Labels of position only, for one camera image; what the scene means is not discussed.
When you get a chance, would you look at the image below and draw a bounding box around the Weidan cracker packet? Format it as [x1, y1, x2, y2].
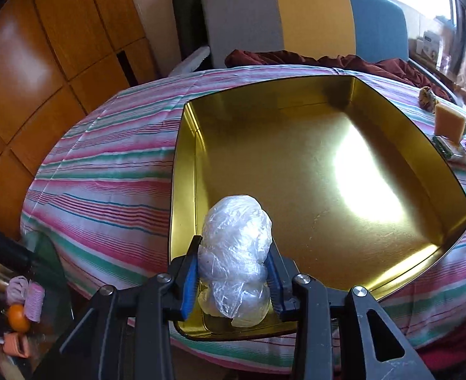
[432, 136, 466, 163]

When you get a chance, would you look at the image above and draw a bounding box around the yellow sponge block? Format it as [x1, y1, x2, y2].
[434, 103, 466, 144]

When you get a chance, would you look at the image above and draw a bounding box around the clear plastic bag ball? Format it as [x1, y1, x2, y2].
[198, 195, 273, 328]

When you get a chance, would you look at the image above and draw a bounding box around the orange fruit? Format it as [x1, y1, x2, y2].
[6, 304, 30, 334]

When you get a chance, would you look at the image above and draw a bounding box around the dark red blanket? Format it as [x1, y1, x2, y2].
[224, 49, 452, 101]

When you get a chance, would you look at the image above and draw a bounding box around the rolled white sock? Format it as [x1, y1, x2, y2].
[419, 86, 439, 113]

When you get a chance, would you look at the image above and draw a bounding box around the pink hair roller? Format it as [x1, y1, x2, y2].
[23, 282, 45, 323]

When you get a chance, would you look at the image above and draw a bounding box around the white product box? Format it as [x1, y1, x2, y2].
[416, 30, 443, 66]

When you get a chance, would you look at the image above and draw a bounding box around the striped bed sheet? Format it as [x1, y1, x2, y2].
[20, 65, 466, 371]

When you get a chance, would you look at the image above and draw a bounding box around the gold metal tin box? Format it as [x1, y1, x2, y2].
[168, 74, 466, 342]

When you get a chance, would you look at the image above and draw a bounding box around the grey yellow blue headboard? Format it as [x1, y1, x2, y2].
[202, 0, 409, 68]

